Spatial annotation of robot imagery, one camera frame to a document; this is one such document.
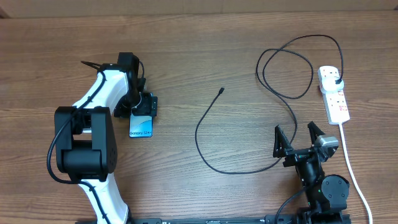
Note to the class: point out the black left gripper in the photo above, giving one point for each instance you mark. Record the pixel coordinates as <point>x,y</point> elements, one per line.
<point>149,105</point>

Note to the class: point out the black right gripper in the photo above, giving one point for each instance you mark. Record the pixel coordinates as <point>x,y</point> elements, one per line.
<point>282,147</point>

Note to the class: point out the blue Galaxy smartphone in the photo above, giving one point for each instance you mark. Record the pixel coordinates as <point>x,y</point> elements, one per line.
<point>141,126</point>

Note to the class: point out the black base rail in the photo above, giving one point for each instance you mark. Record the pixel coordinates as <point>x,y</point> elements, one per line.
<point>205,221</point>

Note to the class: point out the white power strip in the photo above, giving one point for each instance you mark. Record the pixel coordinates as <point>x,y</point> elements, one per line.
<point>335,103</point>

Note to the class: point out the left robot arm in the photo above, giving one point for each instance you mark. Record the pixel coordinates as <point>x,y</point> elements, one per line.
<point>84,152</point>

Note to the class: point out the white charger plug adapter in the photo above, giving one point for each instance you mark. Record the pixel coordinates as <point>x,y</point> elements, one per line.
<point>330,85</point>

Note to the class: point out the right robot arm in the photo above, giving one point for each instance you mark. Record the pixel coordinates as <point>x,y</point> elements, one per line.
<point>326,194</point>

